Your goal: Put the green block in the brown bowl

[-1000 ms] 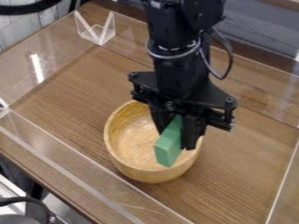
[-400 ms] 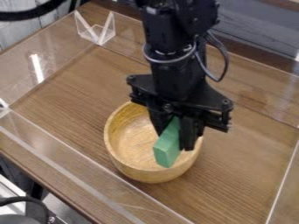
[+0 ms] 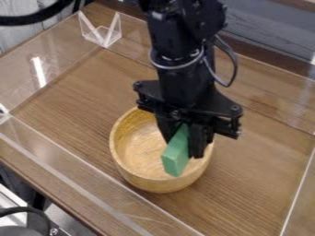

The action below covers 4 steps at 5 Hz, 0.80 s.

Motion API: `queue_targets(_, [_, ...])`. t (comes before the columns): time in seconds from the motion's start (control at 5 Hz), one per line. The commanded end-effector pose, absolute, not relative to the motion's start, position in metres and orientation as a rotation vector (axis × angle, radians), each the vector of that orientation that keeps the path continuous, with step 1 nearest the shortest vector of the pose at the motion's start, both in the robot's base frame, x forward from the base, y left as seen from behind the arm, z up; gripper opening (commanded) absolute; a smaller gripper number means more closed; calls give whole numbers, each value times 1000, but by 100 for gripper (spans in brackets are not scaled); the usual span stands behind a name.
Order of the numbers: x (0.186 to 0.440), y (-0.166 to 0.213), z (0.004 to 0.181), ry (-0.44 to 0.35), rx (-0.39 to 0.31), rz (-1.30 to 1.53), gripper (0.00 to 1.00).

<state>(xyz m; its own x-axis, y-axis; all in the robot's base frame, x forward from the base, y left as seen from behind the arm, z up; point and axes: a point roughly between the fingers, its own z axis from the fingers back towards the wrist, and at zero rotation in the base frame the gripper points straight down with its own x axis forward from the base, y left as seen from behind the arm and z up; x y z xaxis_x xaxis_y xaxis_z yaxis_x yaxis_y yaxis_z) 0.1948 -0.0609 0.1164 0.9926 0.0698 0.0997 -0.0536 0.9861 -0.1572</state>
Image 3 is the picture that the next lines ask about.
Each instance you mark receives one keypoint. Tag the clear acrylic corner bracket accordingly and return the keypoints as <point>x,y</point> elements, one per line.
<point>101,35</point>

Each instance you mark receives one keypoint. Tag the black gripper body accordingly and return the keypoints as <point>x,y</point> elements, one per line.
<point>187,95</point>

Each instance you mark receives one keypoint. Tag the clear acrylic tray walls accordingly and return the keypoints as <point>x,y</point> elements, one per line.
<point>80,143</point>

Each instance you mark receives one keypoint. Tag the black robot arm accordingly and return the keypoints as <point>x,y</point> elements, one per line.
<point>183,28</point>

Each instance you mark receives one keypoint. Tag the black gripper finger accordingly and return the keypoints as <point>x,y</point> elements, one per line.
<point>200,135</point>
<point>168,125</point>

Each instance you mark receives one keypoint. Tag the green rectangular block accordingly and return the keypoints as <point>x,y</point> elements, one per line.
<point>175,154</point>

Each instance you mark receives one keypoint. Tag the brown wooden bowl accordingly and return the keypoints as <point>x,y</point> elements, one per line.
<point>136,146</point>

